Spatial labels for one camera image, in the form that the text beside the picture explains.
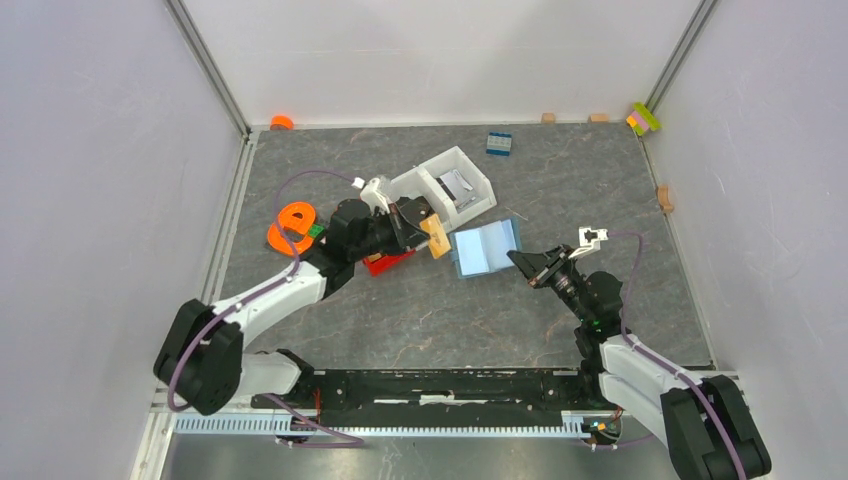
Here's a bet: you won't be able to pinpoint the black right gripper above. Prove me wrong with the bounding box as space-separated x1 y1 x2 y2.
507 243 591 324

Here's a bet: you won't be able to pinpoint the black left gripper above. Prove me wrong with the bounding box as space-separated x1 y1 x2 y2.
349 202 429 262

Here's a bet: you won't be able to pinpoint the gold credit card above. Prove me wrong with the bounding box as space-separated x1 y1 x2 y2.
419 213 452 259

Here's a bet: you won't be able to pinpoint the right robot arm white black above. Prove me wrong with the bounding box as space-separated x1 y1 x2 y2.
507 245 773 479

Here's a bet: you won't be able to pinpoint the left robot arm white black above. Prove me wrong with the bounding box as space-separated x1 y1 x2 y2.
153 196 435 415

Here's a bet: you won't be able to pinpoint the white plastic bin with packet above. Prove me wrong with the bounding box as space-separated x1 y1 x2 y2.
416 146 497 232

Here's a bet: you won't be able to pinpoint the red plastic bin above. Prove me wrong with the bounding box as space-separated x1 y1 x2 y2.
362 251 415 277

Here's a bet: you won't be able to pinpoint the clear plastic packet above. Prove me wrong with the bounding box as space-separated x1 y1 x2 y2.
454 189 478 212

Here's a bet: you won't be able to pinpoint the green toy brick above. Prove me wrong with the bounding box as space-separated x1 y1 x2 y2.
307 224 325 239

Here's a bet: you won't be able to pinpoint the blue lego brick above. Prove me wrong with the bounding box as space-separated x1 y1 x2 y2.
486 132 513 156

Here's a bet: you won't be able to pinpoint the orange letter e toy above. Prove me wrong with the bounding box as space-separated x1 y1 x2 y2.
266 201 318 257

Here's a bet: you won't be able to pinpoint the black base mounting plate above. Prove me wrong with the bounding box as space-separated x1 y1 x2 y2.
250 368 645 429

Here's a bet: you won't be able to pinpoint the curved wooden piece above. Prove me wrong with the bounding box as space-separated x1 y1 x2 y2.
656 184 675 214

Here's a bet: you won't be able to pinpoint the orange round cap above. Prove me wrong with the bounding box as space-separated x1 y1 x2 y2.
269 115 294 131

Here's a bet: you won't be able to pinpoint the green pink stacked bricks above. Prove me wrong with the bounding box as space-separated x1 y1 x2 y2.
625 102 662 137

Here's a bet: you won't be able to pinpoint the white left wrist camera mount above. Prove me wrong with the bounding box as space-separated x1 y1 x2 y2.
351 175 393 214

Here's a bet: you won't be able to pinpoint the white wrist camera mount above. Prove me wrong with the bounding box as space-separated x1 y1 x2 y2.
568 226 609 260
351 175 393 214

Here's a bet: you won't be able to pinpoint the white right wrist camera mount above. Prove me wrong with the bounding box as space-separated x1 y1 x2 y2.
568 226 609 260

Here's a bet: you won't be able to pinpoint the aluminium frame rail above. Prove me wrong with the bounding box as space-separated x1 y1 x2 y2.
150 369 751 439

